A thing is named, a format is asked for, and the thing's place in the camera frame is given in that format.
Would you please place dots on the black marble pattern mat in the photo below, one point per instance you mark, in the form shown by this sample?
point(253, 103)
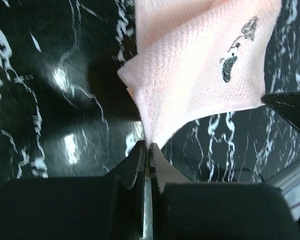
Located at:
point(64, 112)

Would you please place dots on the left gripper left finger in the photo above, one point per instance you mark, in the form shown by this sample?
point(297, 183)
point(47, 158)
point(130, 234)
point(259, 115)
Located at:
point(109, 207)

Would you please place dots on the plain pink towel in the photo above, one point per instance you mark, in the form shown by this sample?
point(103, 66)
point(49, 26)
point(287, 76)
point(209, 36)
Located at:
point(197, 58)

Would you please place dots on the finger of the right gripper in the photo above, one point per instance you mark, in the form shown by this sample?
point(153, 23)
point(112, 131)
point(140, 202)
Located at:
point(287, 105)

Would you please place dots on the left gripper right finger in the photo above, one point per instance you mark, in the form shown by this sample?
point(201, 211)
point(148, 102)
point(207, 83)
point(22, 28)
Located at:
point(186, 210)

